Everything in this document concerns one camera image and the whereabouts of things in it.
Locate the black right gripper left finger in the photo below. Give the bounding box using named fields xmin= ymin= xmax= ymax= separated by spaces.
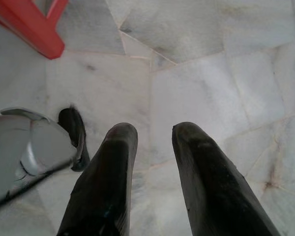
xmin=56 ymin=122 xmax=139 ymax=236

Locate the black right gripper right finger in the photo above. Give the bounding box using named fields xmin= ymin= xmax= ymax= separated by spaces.
xmin=172 ymin=121 xmax=282 ymax=236

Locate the silver robot right leg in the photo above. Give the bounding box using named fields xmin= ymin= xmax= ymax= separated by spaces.
xmin=0 ymin=107 xmax=76 ymax=205

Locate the red plastic stool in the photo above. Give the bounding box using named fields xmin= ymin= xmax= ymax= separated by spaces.
xmin=0 ymin=0 xmax=69 ymax=60

